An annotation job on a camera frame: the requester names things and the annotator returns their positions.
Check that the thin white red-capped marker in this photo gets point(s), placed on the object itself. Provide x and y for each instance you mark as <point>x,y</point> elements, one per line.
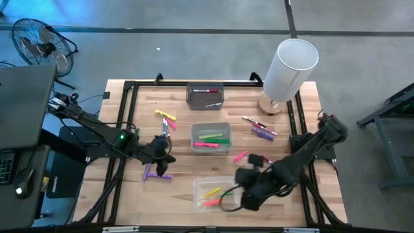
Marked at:
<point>205,91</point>
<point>268,160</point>

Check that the long purple marker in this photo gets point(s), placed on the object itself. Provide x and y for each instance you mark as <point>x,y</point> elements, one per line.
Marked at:
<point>147,171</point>

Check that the black computer mouse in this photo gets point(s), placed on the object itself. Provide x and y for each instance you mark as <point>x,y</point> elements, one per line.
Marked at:
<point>23,182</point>

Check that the black clamp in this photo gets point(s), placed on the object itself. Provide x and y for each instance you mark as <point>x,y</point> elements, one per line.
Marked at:
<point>256,77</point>
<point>158,78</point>

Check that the purple highlighter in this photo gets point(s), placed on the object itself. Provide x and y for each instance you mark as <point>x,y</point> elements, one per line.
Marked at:
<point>261,132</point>
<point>168,177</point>

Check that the thin white pink-capped marker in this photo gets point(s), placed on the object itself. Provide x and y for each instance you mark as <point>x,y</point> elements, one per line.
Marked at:
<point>265,128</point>

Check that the black floor fan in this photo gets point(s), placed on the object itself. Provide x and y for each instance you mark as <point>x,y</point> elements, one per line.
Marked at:
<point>47,48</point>

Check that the black power adapter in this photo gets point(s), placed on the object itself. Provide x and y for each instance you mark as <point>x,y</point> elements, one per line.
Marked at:
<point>106,95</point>

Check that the orange highlighter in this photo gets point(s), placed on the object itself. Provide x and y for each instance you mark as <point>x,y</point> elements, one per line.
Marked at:
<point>211,203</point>

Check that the smoky dark plastic bin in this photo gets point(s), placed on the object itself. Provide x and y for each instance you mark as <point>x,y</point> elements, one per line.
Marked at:
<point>200,98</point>

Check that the black backlit keyboard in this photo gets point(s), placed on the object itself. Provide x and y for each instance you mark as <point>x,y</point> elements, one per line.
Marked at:
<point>6,168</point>

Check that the short yellow highlighter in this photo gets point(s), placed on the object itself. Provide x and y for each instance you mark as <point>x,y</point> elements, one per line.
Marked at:
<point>213,192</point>

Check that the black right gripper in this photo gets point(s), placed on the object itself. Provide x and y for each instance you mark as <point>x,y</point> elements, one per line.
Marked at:
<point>247,177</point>

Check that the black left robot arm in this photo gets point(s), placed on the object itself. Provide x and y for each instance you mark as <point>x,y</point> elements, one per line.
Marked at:
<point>97,127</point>

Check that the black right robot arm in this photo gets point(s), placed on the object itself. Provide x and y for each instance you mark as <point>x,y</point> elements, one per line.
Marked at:
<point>307,152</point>

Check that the translucent white plastic bin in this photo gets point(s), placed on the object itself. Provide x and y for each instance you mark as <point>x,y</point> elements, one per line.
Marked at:
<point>210,127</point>

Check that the black aluminium frame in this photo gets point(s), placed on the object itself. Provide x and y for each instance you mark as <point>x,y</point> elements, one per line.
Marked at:
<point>128,84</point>

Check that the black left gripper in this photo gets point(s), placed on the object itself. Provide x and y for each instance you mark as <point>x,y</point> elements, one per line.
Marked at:
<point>160,147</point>

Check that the thin white blue-capped marker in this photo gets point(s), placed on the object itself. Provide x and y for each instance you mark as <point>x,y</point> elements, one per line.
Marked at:
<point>213,105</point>

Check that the large green highlighter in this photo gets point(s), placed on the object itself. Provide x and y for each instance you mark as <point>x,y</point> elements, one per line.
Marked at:
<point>217,141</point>

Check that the dark standing desk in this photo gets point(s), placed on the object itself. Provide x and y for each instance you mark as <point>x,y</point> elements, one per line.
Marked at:
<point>22,103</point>

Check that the black computer case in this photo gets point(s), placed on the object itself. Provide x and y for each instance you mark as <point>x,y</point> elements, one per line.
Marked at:
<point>66,181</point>

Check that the thin blue marker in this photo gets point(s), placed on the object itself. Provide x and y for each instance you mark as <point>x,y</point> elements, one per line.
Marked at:
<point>164,127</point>

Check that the clear plastic bin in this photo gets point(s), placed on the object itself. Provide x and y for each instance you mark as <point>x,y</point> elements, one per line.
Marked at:
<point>200,187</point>

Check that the long yellow highlighter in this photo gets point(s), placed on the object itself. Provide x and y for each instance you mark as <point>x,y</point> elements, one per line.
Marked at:
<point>165,115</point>

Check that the thin black-capped marker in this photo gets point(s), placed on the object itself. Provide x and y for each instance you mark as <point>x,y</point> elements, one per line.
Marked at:
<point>254,121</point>

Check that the grey metal stand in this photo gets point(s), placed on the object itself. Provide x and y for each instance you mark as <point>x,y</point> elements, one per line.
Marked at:
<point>385,152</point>

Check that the small green highlighter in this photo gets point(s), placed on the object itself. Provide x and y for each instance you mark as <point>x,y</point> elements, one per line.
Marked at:
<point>227,194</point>

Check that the large pink highlighter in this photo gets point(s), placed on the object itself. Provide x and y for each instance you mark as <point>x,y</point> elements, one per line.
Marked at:
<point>206,144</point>

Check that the lime green highlighter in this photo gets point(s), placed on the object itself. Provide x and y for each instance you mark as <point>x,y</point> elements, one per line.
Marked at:
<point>210,136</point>

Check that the silver aluminium bracket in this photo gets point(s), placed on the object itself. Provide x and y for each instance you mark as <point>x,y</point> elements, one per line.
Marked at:
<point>120,229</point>
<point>300,230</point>

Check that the small pink highlighter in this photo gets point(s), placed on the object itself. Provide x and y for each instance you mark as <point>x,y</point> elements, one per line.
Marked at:
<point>171,124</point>
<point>240,156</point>

